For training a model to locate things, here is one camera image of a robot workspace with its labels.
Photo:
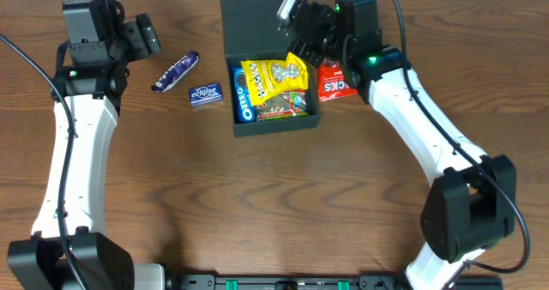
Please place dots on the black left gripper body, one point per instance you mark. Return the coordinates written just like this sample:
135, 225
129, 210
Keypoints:
146, 34

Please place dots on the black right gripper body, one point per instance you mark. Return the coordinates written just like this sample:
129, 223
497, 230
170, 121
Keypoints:
303, 39

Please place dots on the red Hacks candy bag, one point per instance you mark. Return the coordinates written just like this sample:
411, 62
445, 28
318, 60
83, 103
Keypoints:
331, 82

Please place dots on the yellow Hacks candy bag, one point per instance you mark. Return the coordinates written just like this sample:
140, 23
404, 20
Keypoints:
266, 79

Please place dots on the green Haribo worms bag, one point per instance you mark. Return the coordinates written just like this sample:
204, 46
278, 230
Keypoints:
288, 104

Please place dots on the purple Dairy Milk bar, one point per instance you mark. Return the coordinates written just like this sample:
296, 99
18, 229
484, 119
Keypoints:
176, 72

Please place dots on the blue Oreo cookie pack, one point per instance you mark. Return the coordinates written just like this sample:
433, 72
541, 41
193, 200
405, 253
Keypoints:
246, 112

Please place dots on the blue Eclipse mint box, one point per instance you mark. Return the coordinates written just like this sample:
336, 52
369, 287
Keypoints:
205, 94

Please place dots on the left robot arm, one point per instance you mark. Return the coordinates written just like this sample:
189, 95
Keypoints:
69, 247

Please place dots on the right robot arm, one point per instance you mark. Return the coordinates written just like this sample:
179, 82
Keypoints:
471, 205

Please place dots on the black open box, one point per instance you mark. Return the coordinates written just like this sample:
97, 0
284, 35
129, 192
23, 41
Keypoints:
250, 32

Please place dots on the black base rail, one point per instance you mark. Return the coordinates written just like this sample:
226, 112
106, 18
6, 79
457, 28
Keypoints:
300, 282

